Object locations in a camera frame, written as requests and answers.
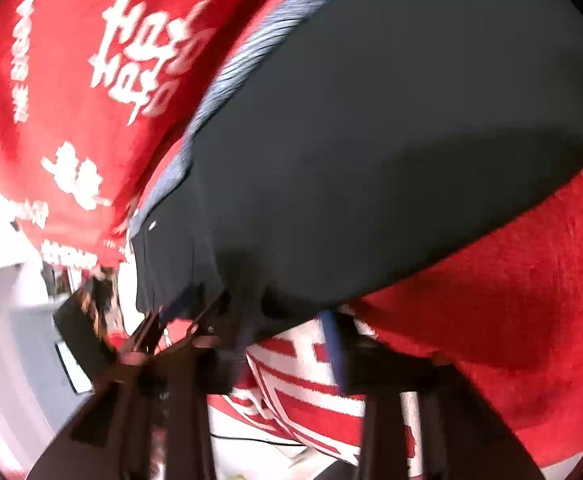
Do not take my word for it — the black pants blue patterned waistband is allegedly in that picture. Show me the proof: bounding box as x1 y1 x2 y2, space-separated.
128 0 583 337

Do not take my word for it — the red printed blanket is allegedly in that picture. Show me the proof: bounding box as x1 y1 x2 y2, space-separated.
0 0 583 480

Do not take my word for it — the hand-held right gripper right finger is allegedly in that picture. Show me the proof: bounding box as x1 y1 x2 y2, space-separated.
320 311 543 480

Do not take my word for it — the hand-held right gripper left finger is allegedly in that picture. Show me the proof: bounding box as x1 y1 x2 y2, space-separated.
26 339 247 480

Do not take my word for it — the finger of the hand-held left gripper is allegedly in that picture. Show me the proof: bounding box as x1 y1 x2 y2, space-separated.
120 294 228 358

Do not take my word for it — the black cable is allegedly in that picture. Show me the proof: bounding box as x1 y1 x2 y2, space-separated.
209 432 305 449

